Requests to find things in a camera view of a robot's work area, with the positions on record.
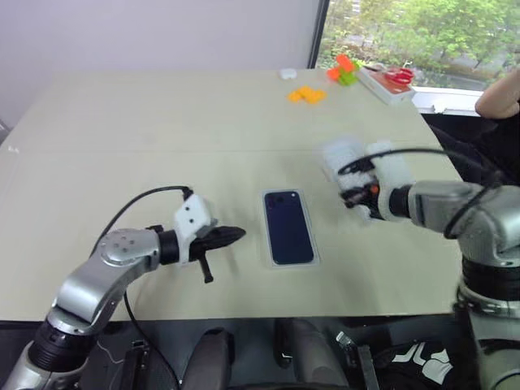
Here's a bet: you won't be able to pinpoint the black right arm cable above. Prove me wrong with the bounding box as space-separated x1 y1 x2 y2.
338 148 505 241

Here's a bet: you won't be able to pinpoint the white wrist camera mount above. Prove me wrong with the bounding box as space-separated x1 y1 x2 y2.
173 193 219 265
339 140 418 223

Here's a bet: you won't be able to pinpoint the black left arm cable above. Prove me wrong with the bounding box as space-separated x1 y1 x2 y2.
91 185 194 390

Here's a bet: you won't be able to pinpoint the black bag white logo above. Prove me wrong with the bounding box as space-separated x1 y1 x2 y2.
373 340 462 390

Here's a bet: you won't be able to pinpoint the dark window frame post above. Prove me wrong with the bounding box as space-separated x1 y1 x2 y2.
306 0 332 70

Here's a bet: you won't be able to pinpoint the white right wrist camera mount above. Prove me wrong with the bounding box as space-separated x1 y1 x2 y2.
339 140 418 223

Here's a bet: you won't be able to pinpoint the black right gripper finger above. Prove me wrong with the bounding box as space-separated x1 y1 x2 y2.
339 158 375 175

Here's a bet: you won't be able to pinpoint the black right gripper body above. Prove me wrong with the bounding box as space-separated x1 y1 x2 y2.
340 184 381 210

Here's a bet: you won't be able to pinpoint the white window sill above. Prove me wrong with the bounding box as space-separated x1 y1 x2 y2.
412 85 485 115

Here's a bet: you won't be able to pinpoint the dark rounded shape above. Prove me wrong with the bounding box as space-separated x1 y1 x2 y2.
275 318 351 390
184 327 237 390

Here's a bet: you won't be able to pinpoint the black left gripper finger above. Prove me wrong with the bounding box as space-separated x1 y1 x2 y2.
197 251 215 284
216 223 248 249

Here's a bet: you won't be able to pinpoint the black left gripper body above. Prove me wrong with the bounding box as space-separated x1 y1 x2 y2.
188 226 223 262

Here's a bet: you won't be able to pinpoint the black strap with buckle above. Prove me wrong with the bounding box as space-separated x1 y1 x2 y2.
336 331 381 390

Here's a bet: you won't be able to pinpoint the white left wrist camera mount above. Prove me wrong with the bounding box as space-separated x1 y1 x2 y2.
173 193 219 265

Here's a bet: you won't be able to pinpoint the white flat box red face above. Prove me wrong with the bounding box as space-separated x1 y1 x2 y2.
357 67 418 106

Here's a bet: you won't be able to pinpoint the person black clothing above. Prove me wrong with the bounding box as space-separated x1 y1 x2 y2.
421 112 520 186

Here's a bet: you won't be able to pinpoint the orange and green toys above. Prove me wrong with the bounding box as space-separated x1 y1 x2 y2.
339 59 361 87

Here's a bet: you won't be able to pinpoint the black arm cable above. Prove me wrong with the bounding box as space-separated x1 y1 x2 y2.
338 148 505 241
91 185 194 390

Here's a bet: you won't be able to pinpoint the red-handled scissors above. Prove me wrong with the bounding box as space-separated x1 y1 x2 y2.
361 63 415 87

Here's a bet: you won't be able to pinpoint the dark blue smartphone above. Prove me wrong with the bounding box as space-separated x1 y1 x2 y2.
263 189 316 266

